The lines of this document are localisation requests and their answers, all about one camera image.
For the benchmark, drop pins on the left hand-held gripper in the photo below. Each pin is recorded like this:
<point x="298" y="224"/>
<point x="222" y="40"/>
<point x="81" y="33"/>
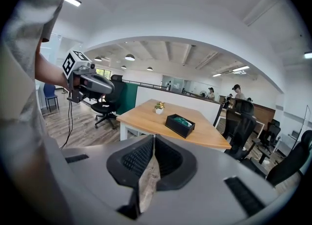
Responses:
<point x="69" y="63"/>

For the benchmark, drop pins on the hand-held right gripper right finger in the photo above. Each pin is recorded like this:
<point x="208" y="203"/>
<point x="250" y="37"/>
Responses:
<point x="170" y="163"/>

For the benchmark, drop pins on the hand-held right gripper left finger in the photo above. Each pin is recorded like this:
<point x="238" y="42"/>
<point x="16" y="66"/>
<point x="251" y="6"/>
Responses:
<point x="136" y="158"/>

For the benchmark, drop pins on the black leather box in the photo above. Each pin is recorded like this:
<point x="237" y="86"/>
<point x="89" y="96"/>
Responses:
<point x="178" y="131"/>

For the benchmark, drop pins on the green tissue pack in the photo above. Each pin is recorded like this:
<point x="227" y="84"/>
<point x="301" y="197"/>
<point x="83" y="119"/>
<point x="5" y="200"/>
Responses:
<point x="182" y="121"/>

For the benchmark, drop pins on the person's left forearm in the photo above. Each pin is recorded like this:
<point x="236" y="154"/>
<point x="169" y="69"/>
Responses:
<point x="48" y="72"/>

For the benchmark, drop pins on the person's left hand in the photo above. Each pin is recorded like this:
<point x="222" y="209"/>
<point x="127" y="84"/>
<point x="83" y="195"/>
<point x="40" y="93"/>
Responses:
<point x="77" y="82"/>

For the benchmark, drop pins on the green partition panel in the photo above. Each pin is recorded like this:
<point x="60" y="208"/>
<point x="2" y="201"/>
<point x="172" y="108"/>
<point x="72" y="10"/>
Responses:
<point x="126" y="99"/>

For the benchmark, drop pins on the black metal railing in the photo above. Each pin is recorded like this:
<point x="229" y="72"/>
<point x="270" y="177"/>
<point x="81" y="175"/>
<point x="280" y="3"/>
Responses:
<point x="146" y="85"/>

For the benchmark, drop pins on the blue chair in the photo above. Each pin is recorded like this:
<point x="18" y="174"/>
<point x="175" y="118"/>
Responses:
<point x="50" y="92"/>

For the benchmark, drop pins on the potted flower plant white pot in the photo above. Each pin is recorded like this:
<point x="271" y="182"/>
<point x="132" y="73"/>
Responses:
<point x="159" y="107"/>

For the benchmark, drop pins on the wooden table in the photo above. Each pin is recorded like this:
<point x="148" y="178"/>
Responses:
<point x="185" y="102"/>

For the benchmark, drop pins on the standing floor fan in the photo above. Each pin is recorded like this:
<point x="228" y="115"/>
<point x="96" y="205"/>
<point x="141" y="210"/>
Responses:
<point x="203" y="94"/>

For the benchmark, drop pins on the black headrest office chair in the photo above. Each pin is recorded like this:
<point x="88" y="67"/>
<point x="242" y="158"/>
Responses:
<point x="240" y="121"/>

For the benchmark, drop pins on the rectangular ceiling light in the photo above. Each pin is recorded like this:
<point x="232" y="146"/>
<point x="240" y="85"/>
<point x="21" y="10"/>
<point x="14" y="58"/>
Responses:
<point x="308" y="55"/>
<point x="72" y="0"/>

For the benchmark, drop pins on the long tube ceiling light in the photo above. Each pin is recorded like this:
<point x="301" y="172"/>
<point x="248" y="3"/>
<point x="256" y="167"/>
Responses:
<point x="240" y="68"/>
<point x="217" y="75"/>

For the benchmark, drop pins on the grey t-shirt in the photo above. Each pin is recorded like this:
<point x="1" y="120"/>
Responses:
<point x="29" y="11"/>

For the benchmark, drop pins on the wood panel counter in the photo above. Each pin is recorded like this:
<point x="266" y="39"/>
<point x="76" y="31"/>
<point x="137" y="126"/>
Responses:
<point x="264" y="116"/>

